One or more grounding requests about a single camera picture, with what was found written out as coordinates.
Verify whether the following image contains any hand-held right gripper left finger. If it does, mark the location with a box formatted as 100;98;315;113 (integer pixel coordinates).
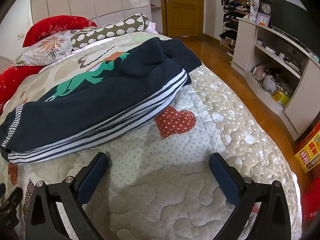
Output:
25;152;108;240

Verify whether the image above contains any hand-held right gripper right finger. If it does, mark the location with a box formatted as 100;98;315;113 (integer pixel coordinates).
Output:
209;152;292;240

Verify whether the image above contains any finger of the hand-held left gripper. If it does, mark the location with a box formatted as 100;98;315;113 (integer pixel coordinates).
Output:
0;186;23;230

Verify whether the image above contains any navy dinosaur sweater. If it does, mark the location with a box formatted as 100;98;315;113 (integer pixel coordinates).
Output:
0;37;202;165

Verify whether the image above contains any heart patterned quilted bedspread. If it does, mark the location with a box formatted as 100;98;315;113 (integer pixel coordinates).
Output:
0;32;304;240

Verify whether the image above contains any red and yellow carton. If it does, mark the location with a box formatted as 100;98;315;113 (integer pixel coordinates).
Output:
294;121;320;174

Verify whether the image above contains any red cloth bag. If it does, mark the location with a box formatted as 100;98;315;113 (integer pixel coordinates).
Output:
301;184;320;230

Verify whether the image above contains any yellow jar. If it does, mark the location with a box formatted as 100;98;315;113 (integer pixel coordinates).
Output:
272;89;291;106

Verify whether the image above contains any red star print pillow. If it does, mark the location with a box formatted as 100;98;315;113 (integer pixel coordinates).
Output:
0;65;43;111

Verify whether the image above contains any white television cabinet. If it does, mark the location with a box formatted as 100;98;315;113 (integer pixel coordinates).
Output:
231;17;320;142

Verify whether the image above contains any grey leaf print pillow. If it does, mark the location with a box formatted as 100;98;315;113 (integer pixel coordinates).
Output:
14;30;78;67

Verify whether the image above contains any round white panel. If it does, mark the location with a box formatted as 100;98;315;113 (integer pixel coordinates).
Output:
0;56;16;67

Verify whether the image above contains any olive hedgehog print bolster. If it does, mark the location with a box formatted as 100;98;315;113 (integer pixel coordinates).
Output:
70;13;150;51

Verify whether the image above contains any red floral pillow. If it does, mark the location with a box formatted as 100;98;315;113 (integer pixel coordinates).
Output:
22;15;98;48

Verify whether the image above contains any shoe rack with shoes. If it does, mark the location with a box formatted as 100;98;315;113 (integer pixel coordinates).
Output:
219;0;260;56

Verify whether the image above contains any wooden door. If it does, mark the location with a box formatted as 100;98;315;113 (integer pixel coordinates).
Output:
164;0;204;37

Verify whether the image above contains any black television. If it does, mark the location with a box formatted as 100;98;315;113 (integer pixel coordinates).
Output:
271;0;320;55

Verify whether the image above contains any dark mantel clock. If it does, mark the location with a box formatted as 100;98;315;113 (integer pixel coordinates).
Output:
258;0;272;15

